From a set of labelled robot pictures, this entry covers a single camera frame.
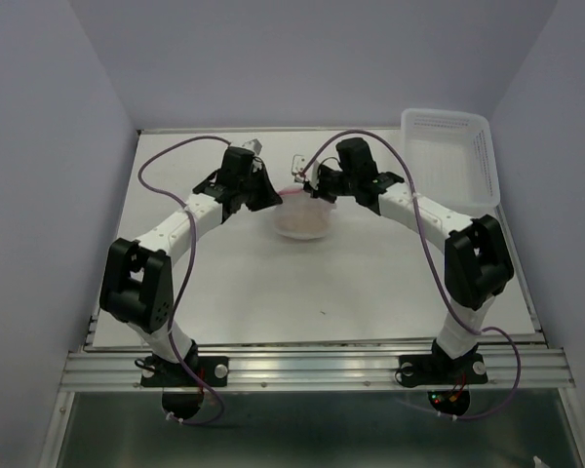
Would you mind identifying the beige bra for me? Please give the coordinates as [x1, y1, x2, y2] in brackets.
[275, 209, 329, 235]

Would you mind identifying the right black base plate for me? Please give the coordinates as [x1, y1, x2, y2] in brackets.
[395, 354, 488, 388]

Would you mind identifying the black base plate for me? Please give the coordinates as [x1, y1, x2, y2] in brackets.
[135, 355, 229, 388]
[395, 354, 488, 388]

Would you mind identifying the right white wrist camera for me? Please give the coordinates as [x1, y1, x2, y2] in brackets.
[291, 154, 309, 183]

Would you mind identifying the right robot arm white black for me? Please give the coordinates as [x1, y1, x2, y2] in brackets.
[293, 131, 515, 387]

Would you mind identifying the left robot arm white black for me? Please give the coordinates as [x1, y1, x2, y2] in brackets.
[99, 139, 282, 384]

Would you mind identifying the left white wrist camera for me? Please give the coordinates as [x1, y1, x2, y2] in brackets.
[242, 138, 262, 156]

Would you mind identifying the white mesh laundry bag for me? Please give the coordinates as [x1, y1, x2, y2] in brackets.
[272, 185, 336, 241]

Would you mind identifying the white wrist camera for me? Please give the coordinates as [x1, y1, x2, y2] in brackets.
[291, 154, 309, 183]
[242, 138, 262, 156]

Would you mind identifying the white plastic basket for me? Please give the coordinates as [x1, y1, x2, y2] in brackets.
[401, 108, 500, 213]

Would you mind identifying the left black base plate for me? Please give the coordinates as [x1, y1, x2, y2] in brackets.
[135, 355, 229, 388]

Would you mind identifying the aluminium mounting rail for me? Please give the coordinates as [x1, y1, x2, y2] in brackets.
[59, 343, 575, 393]

